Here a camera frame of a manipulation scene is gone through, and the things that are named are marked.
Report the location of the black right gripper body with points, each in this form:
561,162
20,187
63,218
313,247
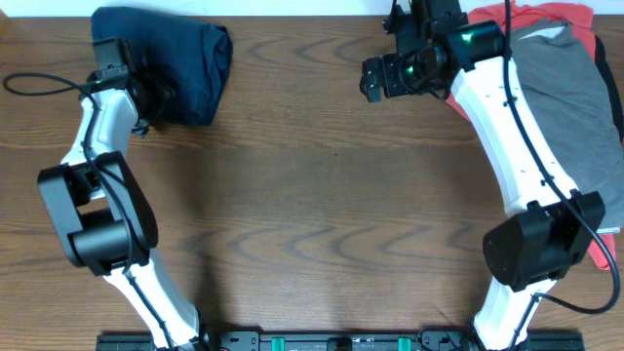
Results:
402,76

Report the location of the dark blue denim shorts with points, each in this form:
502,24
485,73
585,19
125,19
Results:
191,56

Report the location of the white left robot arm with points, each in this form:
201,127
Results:
104,222

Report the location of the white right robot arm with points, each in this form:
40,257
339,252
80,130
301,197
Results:
550,223

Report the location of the grey shorts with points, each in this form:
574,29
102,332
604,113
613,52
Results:
569,100

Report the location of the black garment under pile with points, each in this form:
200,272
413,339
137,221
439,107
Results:
612,90

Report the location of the red garment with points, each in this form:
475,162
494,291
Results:
580,17

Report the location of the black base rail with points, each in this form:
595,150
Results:
426,340

